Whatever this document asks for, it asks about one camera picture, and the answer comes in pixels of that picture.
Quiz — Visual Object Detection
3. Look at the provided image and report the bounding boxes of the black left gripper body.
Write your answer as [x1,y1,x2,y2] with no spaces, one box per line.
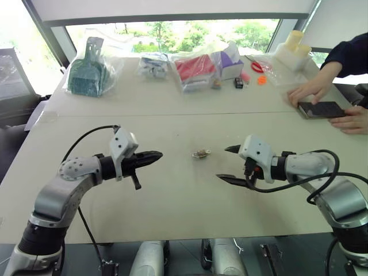
[121,153,143,191]

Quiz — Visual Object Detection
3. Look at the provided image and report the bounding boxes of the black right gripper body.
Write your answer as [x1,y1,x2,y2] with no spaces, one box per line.
[243,158,264,189]

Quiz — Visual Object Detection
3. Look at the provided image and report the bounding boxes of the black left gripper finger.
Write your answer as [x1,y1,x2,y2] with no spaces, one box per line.
[137,149,164,161]
[137,157,162,170]

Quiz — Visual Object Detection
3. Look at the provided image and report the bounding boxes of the dark smartphone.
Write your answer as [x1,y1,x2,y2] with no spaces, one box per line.
[297,101,347,120]

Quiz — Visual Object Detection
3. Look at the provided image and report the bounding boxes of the person's right hand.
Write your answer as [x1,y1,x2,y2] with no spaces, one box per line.
[287,75,329,109]

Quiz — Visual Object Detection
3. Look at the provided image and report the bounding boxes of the person's left hand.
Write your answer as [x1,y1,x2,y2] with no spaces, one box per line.
[327,106,368,135]

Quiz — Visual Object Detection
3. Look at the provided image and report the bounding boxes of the small metal clip object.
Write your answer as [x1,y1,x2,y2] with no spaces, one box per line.
[191,148,212,160]

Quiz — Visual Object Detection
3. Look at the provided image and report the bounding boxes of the silver rounded robot leg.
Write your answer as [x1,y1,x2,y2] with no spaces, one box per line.
[210,238,246,276]
[134,240,170,276]

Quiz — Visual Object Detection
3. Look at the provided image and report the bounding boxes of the clear empty plastic bag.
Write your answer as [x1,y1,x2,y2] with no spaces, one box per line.
[258,53,290,89]

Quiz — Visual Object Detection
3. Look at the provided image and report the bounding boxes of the purple white tissue box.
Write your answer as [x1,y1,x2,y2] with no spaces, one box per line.
[211,41,245,82]

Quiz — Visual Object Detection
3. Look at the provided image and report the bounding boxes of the bag of white blue items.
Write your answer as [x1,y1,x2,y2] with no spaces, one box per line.
[136,52,170,82]

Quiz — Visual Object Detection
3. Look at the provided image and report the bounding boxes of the red box in plastic bag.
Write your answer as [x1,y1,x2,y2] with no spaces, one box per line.
[171,53,217,94]

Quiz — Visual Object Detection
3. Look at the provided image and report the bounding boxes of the clear bag around dustpan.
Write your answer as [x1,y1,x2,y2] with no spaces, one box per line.
[63,36,125,99]

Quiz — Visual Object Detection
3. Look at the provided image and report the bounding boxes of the green plastic dustpan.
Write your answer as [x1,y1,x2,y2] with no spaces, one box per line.
[67,37,109,97]

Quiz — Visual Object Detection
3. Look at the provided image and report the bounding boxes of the pale yellow cylinder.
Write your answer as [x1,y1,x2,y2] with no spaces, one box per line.
[297,44,313,59]
[286,30,305,52]

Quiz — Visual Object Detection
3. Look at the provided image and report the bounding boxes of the dark seat part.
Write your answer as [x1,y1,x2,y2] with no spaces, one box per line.
[352,83,368,109]

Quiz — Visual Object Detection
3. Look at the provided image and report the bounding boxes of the black chair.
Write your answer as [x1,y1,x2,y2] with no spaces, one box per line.
[0,47,52,131]

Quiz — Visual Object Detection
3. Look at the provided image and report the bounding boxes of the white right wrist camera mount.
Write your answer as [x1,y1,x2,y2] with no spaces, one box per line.
[238,134,277,184]

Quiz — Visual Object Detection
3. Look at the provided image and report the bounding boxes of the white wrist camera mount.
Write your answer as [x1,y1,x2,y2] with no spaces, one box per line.
[238,134,277,184]
[108,128,139,182]

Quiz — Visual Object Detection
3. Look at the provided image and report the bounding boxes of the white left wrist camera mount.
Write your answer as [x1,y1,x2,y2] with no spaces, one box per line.
[108,128,139,182]

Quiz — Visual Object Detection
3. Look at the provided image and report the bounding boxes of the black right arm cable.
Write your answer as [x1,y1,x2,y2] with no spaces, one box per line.
[244,148,368,206]

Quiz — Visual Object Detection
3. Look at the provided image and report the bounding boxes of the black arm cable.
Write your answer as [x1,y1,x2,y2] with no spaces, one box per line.
[61,124,121,268]
[244,148,368,206]

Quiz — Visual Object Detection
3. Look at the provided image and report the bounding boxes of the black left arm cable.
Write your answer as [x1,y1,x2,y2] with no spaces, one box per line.
[61,124,121,268]

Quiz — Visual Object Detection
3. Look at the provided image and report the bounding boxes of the red handled scissors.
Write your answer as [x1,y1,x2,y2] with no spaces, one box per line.
[245,55,273,73]

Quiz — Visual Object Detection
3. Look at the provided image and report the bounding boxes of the black metal bracket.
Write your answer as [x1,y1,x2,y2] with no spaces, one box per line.
[259,243,285,276]
[99,259,120,276]

